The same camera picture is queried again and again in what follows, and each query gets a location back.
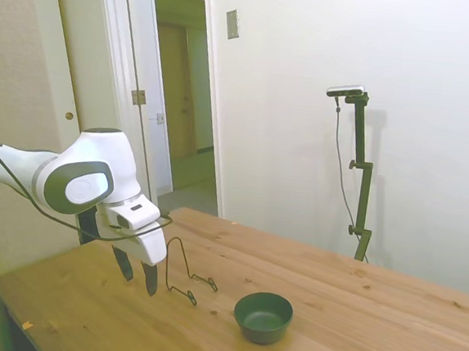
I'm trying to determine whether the grey wall switch plate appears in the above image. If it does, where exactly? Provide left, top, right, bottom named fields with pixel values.
left=223, top=8, right=242, bottom=41

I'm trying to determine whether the white door frame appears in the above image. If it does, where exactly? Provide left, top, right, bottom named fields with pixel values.
left=126, top=0, right=245, bottom=220

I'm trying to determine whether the dark wrist camera box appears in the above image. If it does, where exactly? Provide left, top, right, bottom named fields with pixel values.
left=72, top=205, right=104, bottom=248

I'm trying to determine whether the white panelled door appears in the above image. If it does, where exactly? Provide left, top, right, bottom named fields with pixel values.
left=26, top=0, right=151, bottom=253

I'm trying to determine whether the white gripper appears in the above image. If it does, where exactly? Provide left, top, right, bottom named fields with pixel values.
left=100, top=218, right=171, bottom=299

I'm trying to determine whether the dark jointed camera stand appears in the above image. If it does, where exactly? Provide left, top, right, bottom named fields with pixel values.
left=328, top=92, right=386, bottom=263

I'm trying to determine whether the grey camera on stand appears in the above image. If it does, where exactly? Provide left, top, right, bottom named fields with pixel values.
left=325, top=82, right=368, bottom=101

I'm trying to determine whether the black wire plate stand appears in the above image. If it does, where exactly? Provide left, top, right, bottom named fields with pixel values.
left=161, top=236, right=223, bottom=308

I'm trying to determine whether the dark green bowl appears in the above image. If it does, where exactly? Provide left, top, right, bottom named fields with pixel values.
left=231, top=289, right=295, bottom=348

